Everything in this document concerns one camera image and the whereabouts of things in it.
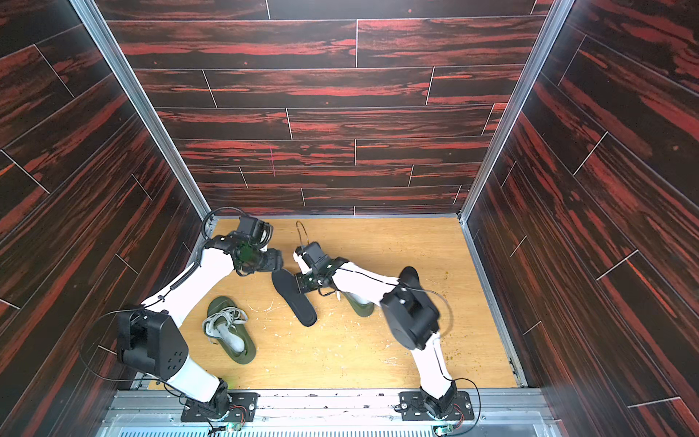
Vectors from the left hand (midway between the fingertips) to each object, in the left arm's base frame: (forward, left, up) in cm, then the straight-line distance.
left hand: (276, 263), depth 88 cm
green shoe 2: (-18, +13, -7) cm, 24 cm away
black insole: (-4, -3, -7) cm, 9 cm away
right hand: (-2, -8, -8) cm, 11 cm away
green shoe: (-10, -29, -10) cm, 32 cm away
